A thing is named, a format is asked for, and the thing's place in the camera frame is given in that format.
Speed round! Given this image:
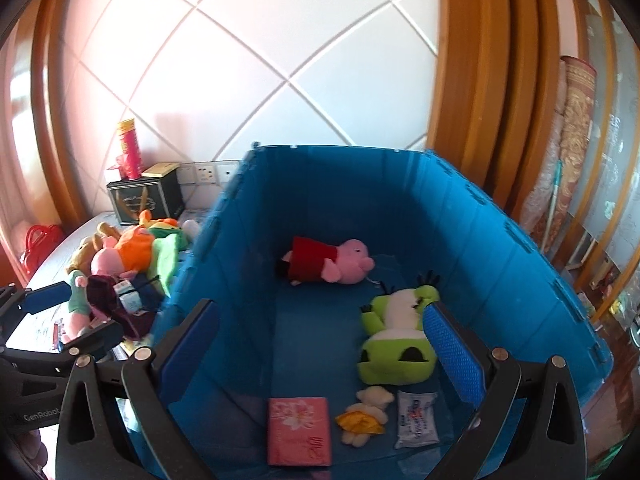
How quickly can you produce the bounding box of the bed sheet blue white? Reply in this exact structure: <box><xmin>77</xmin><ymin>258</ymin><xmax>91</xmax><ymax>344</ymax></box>
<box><xmin>10</xmin><ymin>209</ymin><xmax>204</xmax><ymax>354</ymax></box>

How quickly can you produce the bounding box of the pink green plush toy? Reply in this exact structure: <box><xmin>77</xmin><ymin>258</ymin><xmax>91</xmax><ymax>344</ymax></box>
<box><xmin>62</xmin><ymin>270</ymin><xmax>91</xmax><ymax>344</ymax></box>

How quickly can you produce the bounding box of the maroon cloth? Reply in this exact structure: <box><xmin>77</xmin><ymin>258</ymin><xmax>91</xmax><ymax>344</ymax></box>
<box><xmin>86</xmin><ymin>275</ymin><xmax>164</xmax><ymax>341</ymax></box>

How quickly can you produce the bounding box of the red bag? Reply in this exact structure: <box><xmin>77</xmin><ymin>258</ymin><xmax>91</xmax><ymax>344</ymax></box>
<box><xmin>21</xmin><ymin>224</ymin><xmax>65</xmax><ymax>278</ymax></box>

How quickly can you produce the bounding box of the brown bear plush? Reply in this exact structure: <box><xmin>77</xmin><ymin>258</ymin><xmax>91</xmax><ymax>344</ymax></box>
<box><xmin>65</xmin><ymin>222</ymin><xmax>120</xmax><ymax>276</ymax></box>

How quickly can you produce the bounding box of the pink pig plush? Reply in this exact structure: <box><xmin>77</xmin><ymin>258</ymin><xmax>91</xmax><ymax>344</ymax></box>
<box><xmin>91</xmin><ymin>247</ymin><xmax>137</xmax><ymax>280</ymax></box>

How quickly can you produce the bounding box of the orange plush toy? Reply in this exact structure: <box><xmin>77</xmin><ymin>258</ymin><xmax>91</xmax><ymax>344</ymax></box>
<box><xmin>115</xmin><ymin>209</ymin><xmax>180</xmax><ymax>272</ymax></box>

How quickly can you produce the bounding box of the light green plush toy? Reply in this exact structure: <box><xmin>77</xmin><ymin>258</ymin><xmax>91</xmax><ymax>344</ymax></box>
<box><xmin>146</xmin><ymin>229</ymin><xmax>189</xmax><ymax>297</ymax></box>

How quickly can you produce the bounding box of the white wet wipes pack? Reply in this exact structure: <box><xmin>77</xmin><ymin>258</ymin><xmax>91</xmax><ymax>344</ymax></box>
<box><xmin>395</xmin><ymin>391</ymin><xmax>440</xmax><ymax>448</ymax></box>

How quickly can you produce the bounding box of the dark gift box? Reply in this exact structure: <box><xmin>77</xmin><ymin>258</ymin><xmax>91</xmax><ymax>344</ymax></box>
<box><xmin>106</xmin><ymin>162</ymin><xmax>184</xmax><ymax>226</ymax></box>

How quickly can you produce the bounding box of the green frog plush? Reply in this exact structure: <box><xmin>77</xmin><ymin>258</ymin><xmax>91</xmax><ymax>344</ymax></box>
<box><xmin>357</xmin><ymin>272</ymin><xmax>440</xmax><ymax>387</ymax></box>

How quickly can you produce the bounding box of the small bear yellow dress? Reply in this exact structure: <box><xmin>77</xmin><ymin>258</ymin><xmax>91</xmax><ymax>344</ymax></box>
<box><xmin>334</xmin><ymin>386</ymin><xmax>395</xmax><ymax>448</ymax></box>

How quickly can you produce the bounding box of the pink yellow tube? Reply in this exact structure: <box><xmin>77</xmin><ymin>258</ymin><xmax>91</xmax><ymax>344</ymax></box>
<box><xmin>118</xmin><ymin>118</ymin><xmax>143</xmax><ymax>180</ymax></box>

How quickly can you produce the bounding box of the pink booklet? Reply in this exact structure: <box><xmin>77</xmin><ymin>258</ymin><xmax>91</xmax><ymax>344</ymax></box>
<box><xmin>268</xmin><ymin>398</ymin><xmax>332</xmax><ymax>467</ymax></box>

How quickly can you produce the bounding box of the blue plastic storage crate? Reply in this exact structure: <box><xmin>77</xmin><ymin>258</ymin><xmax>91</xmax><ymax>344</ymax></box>
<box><xmin>153</xmin><ymin>146</ymin><xmax>613</xmax><ymax>479</ymax></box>

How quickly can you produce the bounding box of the peppa pig plush red dress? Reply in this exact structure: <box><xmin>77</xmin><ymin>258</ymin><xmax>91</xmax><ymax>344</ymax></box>
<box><xmin>276</xmin><ymin>236</ymin><xmax>375</xmax><ymax>285</ymax></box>

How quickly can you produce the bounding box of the rolled patterned carpet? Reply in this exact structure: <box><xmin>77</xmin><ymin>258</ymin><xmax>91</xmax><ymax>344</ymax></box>
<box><xmin>520</xmin><ymin>55</ymin><xmax>597</xmax><ymax>254</ymax></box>

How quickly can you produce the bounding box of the white wall socket panel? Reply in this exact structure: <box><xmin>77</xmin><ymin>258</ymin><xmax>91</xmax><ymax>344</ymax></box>
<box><xmin>177</xmin><ymin>159</ymin><xmax>240</xmax><ymax>186</ymax></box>

